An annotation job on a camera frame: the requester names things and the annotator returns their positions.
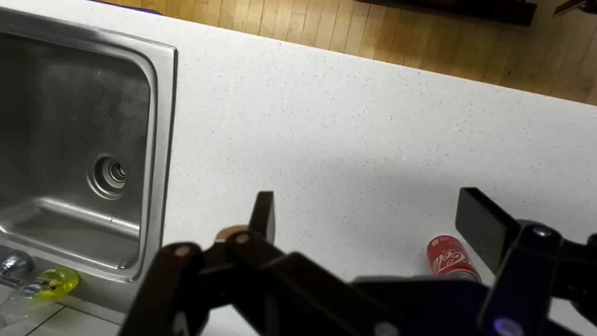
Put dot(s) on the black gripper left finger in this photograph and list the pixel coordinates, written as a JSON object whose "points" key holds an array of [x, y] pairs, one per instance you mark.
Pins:
{"points": [[205, 292]]}

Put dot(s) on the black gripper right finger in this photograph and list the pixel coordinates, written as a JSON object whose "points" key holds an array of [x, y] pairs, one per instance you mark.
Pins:
{"points": [[534, 273]]}

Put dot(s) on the red cola can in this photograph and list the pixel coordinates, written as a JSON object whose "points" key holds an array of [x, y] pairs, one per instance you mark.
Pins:
{"points": [[448, 257]]}

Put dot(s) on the yellow dish soap bottle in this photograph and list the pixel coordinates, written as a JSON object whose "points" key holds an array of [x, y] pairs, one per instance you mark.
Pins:
{"points": [[56, 283]]}

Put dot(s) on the sink drain strainer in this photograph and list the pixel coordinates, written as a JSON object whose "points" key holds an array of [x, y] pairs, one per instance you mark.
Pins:
{"points": [[110, 176]]}

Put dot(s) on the stainless steel double sink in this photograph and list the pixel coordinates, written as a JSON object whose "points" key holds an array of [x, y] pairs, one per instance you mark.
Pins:
{"points": [[62, 94]]}

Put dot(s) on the dark wooden furniture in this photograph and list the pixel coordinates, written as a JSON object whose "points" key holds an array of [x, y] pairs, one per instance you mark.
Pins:
{"points": [[448, 10], [579, 5]]}

